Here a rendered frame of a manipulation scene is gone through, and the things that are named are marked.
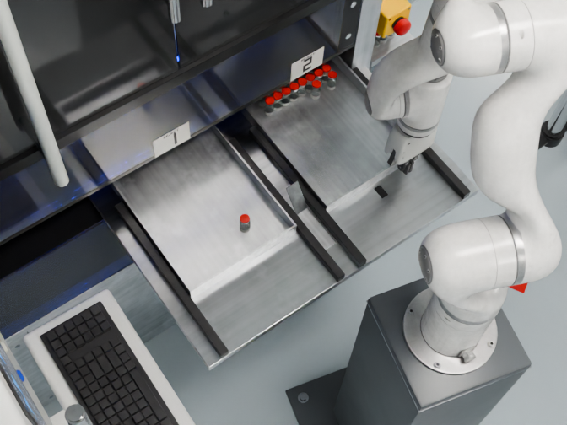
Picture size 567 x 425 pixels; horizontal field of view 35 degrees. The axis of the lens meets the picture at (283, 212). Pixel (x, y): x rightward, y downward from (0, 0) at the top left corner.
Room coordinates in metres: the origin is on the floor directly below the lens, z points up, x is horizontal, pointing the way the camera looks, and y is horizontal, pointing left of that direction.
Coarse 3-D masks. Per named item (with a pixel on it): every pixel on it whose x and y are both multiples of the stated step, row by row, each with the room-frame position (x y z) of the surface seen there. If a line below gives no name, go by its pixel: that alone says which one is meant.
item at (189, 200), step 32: (160, 160) 1.00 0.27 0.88; (192, 160) 1.00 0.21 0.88; (224, 160) 1.01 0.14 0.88; (128, 192) 0.91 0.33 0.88; (160, 192) 0.92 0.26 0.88; (192, 192) 0.92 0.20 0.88; (224, 192) 0.93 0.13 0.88; (256, 192) 0.94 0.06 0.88; (160, 224) 0.84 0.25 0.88; (192, 224) 0.85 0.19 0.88; (224, 224) 0.85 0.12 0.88; (256, 224) 0.86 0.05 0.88; (288, 224) 0.86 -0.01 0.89; (192, 256) 0.77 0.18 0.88; (224, 256) 0.78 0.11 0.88; (256, 256) 0.78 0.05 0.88; (192, 288) 0.69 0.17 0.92
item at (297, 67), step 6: (312, 54) 1.19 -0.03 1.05; (318, 54) 1.20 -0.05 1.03; (300, 60) 1.17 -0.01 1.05; (312, 60) 1.19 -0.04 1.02; (318, 60) 1.20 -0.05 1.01; (294, 66) 1.16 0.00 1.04; (300, 66) 1.17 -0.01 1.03; (306, 66) 1.18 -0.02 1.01; (312, 66) 1.19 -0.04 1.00; (294, 72) 1.16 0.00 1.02; (300, 72) 1.17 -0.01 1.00; (306, 72) 1.18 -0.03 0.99; (294, 78) 1.16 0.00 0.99
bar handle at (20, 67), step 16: (0, 0) 0.75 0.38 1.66; (0, 16) 0.75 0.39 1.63; (0, 32) 0.75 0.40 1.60; (16, 32) 0.76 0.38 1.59; (16, 48) 0.75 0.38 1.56; (16, 64) 0.75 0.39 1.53; (16, 80) 0.75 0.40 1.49; (32, 80) 0.76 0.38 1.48; (32, 96) 0.75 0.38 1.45; (32, 112) 0.75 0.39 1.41; (48, 128) 0.75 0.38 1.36; (48, 144) 0.75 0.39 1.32; (48, 160) 0.75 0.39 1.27; (64, 176) 0.75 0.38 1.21
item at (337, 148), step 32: (320, 96) 1.20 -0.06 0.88; (352, 96) 1.21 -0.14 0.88; (288, 128) 1.11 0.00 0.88; (320, 128) 1.11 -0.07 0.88; (352, 128) 1.12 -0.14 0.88; (384, 128) 1.13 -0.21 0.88; (288, 160) 1.00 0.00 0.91; (320, 160) 1.03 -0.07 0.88; (352, 160) 1.04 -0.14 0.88; (384, 160) 1.04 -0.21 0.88; (320, 192) 0.95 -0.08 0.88; (352, 192) 0.94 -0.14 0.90
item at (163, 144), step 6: (180, 126) 0.98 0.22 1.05; (186, 126) 0.99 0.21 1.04; (174, 132) 0.97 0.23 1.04; (180, 132) 0.98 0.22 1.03; (186, 132) 0.99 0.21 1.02; (162, 138) 0.95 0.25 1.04; (168, 138) 0.96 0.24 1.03; (180, 138) 0.98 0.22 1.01; (186, 138) 0.99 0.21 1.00; (156, 144) 0.94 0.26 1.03; (162, 144) 0.95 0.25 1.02; (168, 144) 0.96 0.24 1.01; (174, 144) 0.97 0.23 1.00; (156, 150) 0.94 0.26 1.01; (162, 150) 0.95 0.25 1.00; (168, 150) 0.96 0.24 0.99; (156, 156) 0.94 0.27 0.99
